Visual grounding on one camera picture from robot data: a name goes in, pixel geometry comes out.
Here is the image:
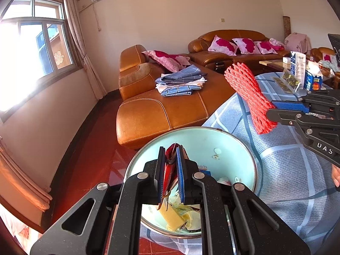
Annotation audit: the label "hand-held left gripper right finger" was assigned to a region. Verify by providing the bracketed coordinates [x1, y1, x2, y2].
[176, 145, 311, 255]

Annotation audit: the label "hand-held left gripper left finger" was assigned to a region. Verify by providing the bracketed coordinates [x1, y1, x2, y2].
[30, 146, 166, 255]

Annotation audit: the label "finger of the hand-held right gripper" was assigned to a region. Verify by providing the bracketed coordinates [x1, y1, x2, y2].
[271, 99, 311, 113]
[266, 108, 306, 128]

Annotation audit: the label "red snack wrapper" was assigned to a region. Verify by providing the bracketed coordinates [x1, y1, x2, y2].
[159, 143, 181, 205]

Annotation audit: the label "red foam net sleeve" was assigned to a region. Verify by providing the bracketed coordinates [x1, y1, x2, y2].
[224, 62, 278, 135]

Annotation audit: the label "yellow sponge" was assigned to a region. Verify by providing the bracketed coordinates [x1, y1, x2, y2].
[159, 204, 186, 231]

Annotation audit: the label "light blue trash bin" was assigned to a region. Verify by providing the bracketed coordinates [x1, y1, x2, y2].
[124, 127, 259, 238]

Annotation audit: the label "person's right hand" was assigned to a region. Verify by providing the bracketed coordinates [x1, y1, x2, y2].
[331, 165, 340, 188]

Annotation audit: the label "flat clear snack packet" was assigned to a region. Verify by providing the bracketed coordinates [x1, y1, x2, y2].
[273, 76, 291, 93]

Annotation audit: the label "clear standing snack packet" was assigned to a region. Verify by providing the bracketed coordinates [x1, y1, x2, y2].
[282, 69, 302, 89]

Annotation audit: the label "blue carton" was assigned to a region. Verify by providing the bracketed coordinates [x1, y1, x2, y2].
[304, 62, 323, 91]

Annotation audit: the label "white milk carton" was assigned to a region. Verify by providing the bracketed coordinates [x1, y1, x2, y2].
[289, 50, 307, 83]

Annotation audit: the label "blue plaid tablecloth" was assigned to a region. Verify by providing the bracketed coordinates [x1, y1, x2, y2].
[143, 73, 340, 255]

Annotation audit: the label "brown leather chaise sofa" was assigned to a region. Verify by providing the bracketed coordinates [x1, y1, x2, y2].
[116, 45, 239, 149]

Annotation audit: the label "light blue cloth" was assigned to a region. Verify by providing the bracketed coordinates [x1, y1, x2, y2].
[319, 60, 339, 73]

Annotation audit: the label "folded pink cloth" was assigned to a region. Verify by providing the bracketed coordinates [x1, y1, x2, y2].
[269, 38, 285, 51]

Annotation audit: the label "pink floral cover cloth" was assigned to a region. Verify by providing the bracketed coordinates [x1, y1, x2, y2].
[284, 32, 312, 54]

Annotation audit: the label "brown leather armchair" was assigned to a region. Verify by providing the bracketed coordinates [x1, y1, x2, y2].
[309, 47, 340, 89]

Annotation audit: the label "tall patterned cylinder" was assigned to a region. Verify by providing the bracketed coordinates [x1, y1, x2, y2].
[282, 16, 291, 40]

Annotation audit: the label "folded blue plaid bedsheets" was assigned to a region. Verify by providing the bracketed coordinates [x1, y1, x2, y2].
[155, 64, 208, 97]

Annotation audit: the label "beige floral curtain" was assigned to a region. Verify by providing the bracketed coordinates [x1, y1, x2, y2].
[29, 0, 108, 100]

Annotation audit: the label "sliding window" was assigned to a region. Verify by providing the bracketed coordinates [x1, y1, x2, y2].
[0, 0, 83, 117]

